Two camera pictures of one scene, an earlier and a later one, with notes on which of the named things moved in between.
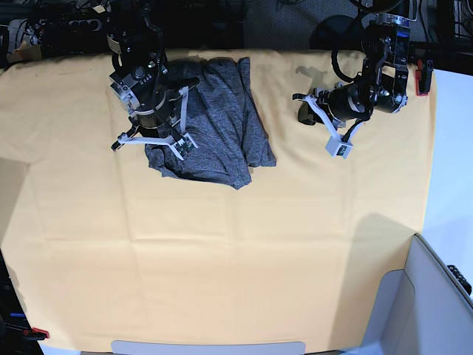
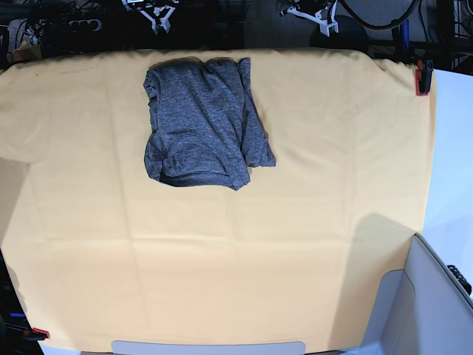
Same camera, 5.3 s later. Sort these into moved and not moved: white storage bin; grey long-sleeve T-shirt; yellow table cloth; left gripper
Moved: left gripper
Not moved: grey long-sleeve T-shirt; white storage bin; yellow table cloth
